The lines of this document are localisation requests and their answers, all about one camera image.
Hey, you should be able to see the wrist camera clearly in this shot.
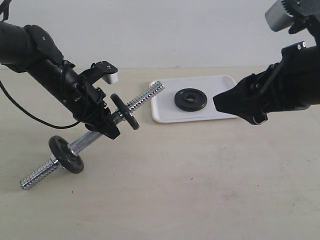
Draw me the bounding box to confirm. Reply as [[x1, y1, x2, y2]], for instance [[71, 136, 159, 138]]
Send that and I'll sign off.
[[264, 0, 320, 35], [80, 60, 119, 85]]

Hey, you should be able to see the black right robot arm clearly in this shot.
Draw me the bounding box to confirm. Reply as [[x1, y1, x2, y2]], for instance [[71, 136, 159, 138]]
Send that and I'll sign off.
[[212, 0, 320, 126]]

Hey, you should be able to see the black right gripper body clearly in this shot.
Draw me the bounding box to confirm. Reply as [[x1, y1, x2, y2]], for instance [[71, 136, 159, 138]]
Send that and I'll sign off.
[[255, 41, 320, 114]]

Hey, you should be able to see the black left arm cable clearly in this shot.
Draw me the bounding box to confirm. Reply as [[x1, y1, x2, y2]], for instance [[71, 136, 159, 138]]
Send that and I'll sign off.
[[0, 59, 83, 130]]

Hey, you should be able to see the black weight plate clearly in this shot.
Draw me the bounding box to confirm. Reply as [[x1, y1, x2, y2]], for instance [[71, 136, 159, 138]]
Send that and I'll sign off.
[[110, 93, 140, 130], [174, 88, 208, 112]]

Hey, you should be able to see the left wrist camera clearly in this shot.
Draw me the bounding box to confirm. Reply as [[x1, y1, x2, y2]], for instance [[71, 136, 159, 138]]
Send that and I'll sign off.
[[80, 60, 119, 85]]

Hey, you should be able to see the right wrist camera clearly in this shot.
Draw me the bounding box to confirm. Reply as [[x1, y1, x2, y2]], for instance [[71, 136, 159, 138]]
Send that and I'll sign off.
[[264, 0, 320, 35]]

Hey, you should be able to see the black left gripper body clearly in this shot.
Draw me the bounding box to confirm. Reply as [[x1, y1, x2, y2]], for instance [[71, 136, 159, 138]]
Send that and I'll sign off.
[[59, 63, 111, 131]]

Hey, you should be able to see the white plastic tray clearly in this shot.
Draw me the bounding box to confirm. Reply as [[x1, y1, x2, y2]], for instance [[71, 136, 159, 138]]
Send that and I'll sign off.
[[150, 75, 236, 124]]

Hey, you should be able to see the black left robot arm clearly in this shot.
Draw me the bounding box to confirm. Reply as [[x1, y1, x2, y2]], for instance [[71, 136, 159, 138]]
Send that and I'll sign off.
[[0, 22, 120, 140]]

